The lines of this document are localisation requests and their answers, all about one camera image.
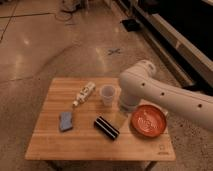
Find wooden table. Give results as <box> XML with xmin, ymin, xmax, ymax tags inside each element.
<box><xmin>25</xmin><ymin>78</ymin><xmax>176</xmax><ymax>163</ymax></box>

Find red plate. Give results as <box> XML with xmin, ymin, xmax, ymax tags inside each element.
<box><xmin>131</xmin><ymin>104</ymin><xmax>167</xmax><ymax>138</ymax></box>

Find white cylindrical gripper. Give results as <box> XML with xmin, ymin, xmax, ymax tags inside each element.
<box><xmin>115</xmin><ymin>97</ymin><xmax>140</xmax><ymax>128</ymax></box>

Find black striped box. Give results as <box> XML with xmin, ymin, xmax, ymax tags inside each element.
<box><xmin>94</xmin><ymin>116</ymin><xmax>120</xmax><ymax>140</ymax></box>

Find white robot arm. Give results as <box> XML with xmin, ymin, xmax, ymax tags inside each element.
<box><xmin>118</xmin><ymin>60</ymin><xmax>213</xmax><ymax>132</ymax></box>

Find grey floor cables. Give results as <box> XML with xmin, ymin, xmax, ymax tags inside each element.
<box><xmin>54</xmin><ymin>0</ymin><xmax>88</xmax><ymax>25</ymax></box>

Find translucent plastic cup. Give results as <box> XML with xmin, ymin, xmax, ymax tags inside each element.
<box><xmin>100</xmin><ymin>84</ymin><xmax>116</xmax><ymax>107</ymax></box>

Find blue sponge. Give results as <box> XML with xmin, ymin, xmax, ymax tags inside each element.
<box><xmin>59</xmin><ymin>112</ymin><xmax>73</xmax><ymax>132</ymax></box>

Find white plastic bottle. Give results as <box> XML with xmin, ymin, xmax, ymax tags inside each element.
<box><xmin>73</xmin><ymin>82</ymin><xmax>96</xmax><ymax>107</ymax></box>

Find black floor plate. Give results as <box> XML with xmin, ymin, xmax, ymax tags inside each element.
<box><xmin>121</xmin><ymin>19</ymin><xmax>140</xmax><ymax>32</ymax></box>

